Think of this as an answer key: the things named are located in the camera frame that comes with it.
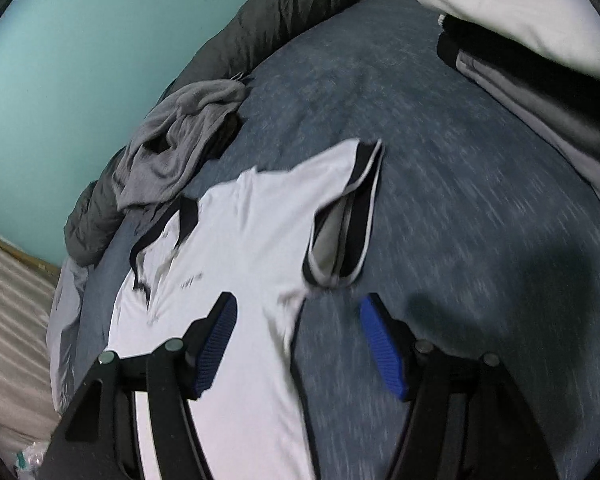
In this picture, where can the wooden board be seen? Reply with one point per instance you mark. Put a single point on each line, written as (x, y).
(27, 256)

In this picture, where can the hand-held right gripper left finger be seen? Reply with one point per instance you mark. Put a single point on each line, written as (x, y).
(217, 340)

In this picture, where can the light grey sheet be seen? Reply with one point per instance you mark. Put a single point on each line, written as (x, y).
(62, 320)

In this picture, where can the black folded garment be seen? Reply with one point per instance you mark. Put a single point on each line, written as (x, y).
(505, 45)

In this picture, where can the clear plastic bag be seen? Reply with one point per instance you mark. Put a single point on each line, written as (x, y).
(30, 460)

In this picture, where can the white shirt with black trim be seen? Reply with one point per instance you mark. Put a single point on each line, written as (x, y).
(250, 240)

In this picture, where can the blue bed cover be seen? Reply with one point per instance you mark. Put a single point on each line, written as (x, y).
(455, 185)

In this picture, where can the grey sweater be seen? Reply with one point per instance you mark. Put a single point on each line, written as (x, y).
(180, 135)

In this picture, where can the dark grey duvet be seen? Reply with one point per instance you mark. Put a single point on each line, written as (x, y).
(260, 25)

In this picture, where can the white folded garment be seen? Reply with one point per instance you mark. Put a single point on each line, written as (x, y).
(520, 5)

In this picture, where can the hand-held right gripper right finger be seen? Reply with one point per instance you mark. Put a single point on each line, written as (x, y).
(382, 345)

